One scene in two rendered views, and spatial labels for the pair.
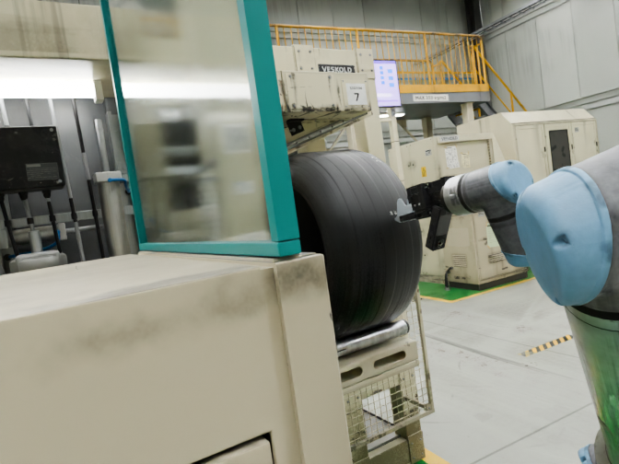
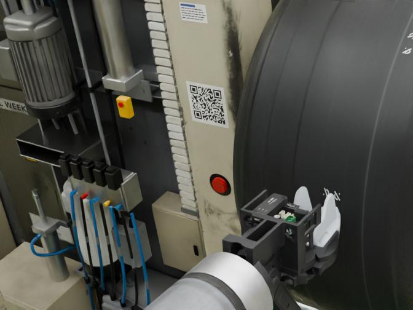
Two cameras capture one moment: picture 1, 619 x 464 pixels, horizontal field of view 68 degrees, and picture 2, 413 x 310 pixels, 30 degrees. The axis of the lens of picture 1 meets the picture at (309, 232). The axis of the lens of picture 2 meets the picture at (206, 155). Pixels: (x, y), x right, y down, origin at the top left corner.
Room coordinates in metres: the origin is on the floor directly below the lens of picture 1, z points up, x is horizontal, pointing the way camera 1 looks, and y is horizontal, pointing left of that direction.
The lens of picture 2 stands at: (0.83, -0.90, 1.80)
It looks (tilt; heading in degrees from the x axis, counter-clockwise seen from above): 31 degrees down; 70
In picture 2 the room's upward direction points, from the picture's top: 9 degrees counter-clockwise
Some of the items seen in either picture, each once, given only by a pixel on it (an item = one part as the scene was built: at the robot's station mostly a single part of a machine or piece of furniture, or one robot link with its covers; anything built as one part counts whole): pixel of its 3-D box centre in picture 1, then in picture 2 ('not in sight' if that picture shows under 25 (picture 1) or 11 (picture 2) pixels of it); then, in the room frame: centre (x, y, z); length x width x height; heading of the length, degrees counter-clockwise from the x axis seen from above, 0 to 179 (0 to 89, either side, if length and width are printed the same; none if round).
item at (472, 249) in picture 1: (483, 235); not in sight; (5.99, -2.23, 0.62); 0.91 x 0.58 x 1.25; 116
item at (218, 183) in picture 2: not in sight; (221, 184); (1.24, 0.15, 1.06); 0.03 x 0.02 x 0.03; 120
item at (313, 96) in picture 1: (286, 100); not in sight; (1.76, 0.01, 1.71); 0.61 x 0.25 x 0.15; 120
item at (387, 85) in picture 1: (377, 84); not in sight; (5.43, -1.01, 2.60); 0.60 x 0.05 x 0.55; 116
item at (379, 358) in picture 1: (361, 363); not in sight; (1.31, -0.10, 0.83); 0.36 x 0.09 x 0.06; 120
